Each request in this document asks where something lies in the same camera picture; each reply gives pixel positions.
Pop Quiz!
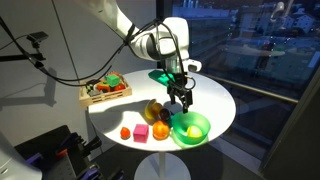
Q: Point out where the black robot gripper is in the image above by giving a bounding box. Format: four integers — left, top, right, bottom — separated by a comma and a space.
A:
167, 73, 192, 114

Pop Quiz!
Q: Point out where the green translucent bowl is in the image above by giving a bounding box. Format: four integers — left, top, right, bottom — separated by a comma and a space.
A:
171, 111, 211, 145

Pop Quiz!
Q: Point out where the yellow round fruit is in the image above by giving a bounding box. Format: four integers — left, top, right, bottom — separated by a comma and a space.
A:
187, 126, 202, 138

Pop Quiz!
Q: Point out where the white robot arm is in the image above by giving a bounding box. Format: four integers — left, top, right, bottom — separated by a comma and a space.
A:
75, 0, 202, 113

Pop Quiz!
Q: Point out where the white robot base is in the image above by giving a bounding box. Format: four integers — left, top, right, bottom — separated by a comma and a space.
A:
0, 132, 42, 180

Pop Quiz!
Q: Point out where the orange fruit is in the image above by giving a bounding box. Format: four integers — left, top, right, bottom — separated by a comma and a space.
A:
152, 120, 170, 140

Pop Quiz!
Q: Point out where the white round table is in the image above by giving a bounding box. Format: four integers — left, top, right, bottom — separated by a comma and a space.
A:
89, 70, 236, 180

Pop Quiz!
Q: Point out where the wooden tray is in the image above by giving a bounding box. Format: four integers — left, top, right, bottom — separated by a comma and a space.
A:
79, 72, 132, 107

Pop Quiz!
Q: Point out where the dark red plum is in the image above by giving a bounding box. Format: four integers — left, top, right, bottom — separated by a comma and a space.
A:
159, 108, 171, 121

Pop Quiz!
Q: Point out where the teal blue block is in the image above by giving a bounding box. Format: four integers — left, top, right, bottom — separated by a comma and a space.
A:
167, 114, 174, 128

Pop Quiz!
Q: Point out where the yellow banana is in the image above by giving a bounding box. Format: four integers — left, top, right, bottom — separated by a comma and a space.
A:
144, 99, 163, 120

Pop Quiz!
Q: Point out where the pink cube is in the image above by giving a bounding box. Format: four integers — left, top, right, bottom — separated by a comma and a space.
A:
133, 124, 149, 143

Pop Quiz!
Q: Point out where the small red strawberry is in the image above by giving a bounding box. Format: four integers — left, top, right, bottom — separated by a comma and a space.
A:
120, 127, 131, 139

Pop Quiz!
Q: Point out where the green cube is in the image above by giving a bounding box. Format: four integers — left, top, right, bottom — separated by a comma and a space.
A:
105, 74, 120, 87

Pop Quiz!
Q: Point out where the black and white cube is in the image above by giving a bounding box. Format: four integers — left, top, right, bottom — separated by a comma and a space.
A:
85, 82, 97, 96

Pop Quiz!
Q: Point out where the purple clamp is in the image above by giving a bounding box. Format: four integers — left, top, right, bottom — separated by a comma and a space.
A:
56, 132, 102, 157

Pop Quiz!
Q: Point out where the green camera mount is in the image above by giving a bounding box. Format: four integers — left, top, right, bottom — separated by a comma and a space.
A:
148, 70, 175, 87

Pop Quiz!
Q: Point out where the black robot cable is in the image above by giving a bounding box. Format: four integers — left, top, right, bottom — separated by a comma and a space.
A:
0, 16, 198, 91

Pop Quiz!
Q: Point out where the black camera on stand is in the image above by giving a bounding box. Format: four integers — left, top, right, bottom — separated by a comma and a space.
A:
0, 31, 48, 62

